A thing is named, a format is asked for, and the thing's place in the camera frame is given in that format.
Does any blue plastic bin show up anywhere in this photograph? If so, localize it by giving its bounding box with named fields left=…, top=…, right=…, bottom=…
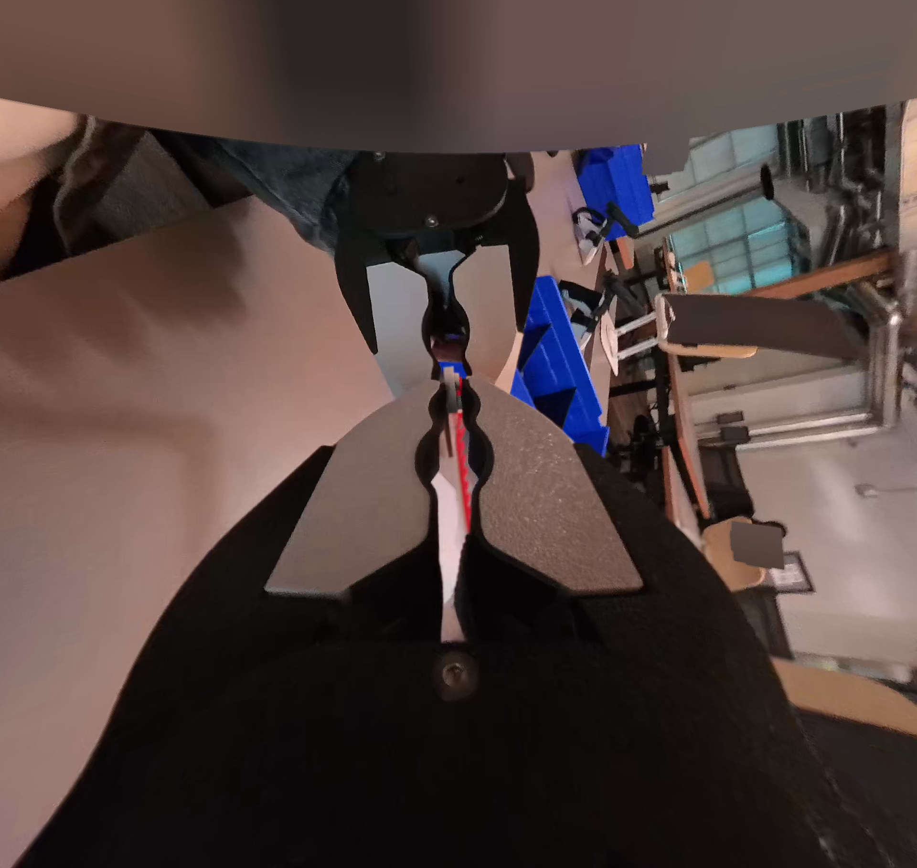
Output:
left=576, top=145, right=656, bottom=239
left=510, top=275, right=611, bottom=457

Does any long red lego plate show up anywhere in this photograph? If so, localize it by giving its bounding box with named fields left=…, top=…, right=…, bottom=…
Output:
left=448, top=410, right=475, bottom=534

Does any shiny metal pipe frame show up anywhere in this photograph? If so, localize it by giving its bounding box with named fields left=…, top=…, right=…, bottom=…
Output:
left=698, top=252, right=907, bottom=446

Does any wood top office table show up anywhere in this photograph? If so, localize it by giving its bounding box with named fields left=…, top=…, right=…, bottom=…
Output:
left=659, top=352, right=716, bottom=525

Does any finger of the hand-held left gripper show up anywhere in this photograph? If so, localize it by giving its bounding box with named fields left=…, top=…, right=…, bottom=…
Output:
left=453, top=241, right=530, bottom=394
left=365, top=259, right=448, bottom=402

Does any person's dark jacket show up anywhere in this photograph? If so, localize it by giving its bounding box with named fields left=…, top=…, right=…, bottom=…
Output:
left=0, top=115, right=252, bottom=283

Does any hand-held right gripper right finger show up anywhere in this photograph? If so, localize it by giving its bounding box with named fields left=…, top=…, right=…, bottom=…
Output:
left=462, top=380, right=644, bottom=597

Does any small tan plywood chair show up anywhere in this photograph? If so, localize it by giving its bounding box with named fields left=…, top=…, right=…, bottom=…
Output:
left=701, top=516, right=769, bottom=593

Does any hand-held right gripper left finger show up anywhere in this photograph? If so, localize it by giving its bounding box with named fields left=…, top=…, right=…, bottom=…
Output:
left=265, top=381, right=445, bottom=598

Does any white scooter black handlebar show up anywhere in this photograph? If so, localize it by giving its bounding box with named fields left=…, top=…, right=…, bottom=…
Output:
left=571, top=202, right=642, bottom=266

